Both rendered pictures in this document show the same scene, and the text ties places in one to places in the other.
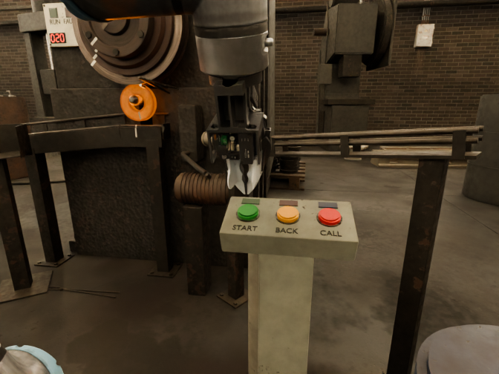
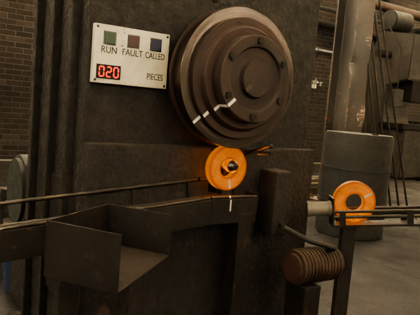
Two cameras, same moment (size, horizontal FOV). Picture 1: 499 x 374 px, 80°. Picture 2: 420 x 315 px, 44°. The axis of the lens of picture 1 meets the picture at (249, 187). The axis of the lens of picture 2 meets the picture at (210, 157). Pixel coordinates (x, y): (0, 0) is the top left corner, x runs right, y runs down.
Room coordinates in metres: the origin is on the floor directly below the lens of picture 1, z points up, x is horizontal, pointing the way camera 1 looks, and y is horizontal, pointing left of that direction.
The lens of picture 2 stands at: (0.09, 1.74, 1.02)
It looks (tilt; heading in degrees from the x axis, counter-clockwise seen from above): 6 degrees down; 317
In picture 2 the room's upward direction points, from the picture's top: 5 degrees clockwise
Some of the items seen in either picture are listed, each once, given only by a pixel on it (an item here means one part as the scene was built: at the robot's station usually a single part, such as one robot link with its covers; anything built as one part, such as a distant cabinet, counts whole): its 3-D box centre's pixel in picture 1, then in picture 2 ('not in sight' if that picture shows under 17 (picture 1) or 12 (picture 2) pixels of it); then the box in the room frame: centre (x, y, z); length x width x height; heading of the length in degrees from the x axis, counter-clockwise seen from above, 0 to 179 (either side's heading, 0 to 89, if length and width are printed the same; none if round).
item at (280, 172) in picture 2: (191, 133); (272, 200); (1.33, 0.25, 0.68); 0.11 x 0.08 x 0.24; 171
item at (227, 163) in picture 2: (141, 100); (221, 163); (1.39, 0.48, 0.82); 0.17 x 0.04 x 0.04; 171
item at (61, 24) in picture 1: (72, 24); (131, 57); (1.51, 0.81, 1.15); 0.26 x 0.02 x 0.18; 81
